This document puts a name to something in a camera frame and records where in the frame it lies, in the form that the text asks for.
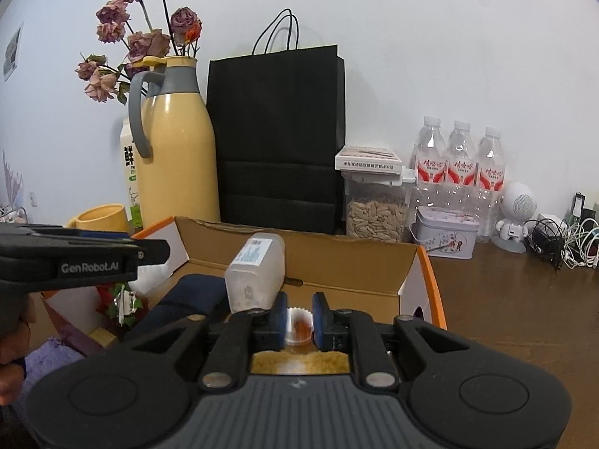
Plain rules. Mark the dried flower bouquet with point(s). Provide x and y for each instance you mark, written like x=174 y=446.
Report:
x=140 y=44

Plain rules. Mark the navy blue cloth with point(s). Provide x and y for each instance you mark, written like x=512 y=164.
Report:
x=187 y=294

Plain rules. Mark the decorated tin box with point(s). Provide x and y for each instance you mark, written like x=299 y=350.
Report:
x=444 y=234

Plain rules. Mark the small white plastic cup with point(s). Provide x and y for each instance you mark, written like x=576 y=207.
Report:
x=299 y=326

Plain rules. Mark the wall socket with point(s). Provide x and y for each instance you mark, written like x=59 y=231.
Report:
x=32 y=198

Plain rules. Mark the red artificial flower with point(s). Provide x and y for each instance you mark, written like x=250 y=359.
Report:
x=110 y=301

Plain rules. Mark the red cardboard box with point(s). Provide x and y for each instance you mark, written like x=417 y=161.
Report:
x=355 y=266

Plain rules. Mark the white robot speaker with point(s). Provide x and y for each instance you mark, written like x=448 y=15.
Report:
x=514 y=206

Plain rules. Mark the person's left hand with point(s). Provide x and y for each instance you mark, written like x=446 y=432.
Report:
x=10 y=365

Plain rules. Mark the clear water bottle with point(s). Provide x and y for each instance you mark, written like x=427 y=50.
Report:
x=428 y=168
x=461 y=173
x=491 y=182

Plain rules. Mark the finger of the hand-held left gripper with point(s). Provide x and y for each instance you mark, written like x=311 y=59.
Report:
x=152 y=252
x=100 y=233

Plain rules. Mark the white milk carton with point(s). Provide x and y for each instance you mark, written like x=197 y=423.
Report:
x=130 y=182

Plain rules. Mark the white flat box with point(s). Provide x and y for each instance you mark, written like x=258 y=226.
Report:
x=369 y=159

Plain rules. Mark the purple wall decoration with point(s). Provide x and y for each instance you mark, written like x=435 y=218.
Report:
x=11 y=182

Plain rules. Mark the translucent plastic bottle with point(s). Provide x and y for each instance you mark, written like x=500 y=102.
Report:
x=255 y=271

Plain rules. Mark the clear seed container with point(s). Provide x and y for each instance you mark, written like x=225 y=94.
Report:
x=374 y=215

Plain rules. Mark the black paper bag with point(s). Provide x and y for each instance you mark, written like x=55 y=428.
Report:
x=276 y=140

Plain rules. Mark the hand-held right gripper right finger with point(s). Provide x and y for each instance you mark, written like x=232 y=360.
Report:
x=320 y=322

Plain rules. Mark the small beige block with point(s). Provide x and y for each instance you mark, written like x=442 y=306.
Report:
x=101 y=337

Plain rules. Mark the yellow thermos jug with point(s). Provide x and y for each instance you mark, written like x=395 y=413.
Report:
x=178 y=159

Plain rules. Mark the yellow mug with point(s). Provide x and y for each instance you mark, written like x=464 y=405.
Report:
x=103 y=217

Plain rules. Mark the purple cloth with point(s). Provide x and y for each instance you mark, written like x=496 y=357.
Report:
x=51 y=358

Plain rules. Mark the wall poster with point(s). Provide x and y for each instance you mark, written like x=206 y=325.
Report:
x=13 y=51

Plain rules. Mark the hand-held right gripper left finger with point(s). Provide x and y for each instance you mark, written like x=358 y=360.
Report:
x=280 y=320

